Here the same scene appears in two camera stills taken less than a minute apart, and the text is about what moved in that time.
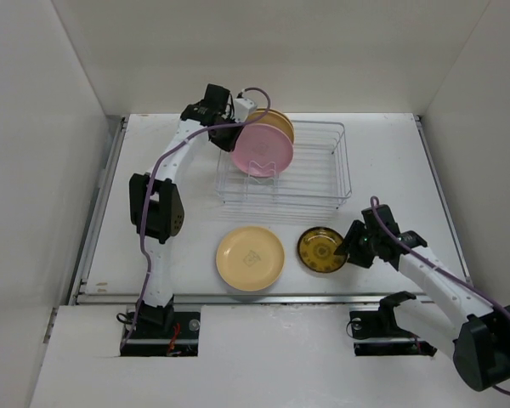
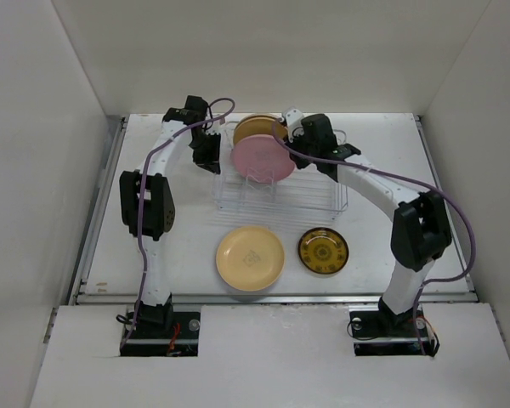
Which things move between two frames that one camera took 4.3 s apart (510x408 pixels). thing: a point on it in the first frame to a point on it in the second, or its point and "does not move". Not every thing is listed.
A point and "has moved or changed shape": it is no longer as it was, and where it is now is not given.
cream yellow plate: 250,257 does not move
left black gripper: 229,144 to 209,161
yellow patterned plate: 317,247 does not move
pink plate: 263,150 has moved or changed shape
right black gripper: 350,237 to 299,162
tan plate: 273,117 has moved or changed shape
